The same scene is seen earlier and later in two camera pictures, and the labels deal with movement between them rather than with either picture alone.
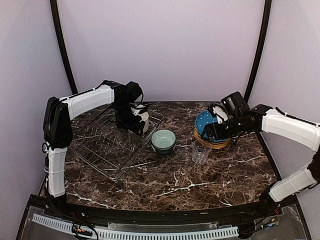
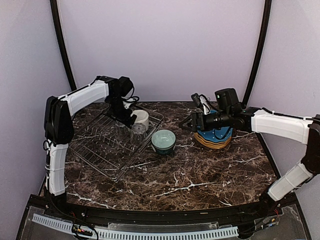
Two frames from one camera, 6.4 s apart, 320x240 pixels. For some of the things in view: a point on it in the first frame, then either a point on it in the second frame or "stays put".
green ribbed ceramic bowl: x=163 y=141 stays put
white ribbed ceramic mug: x=145 y=117 stays put
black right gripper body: x=235 y=127 → x=199 y=115
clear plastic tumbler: x=200 y=151 → x=138 y=132
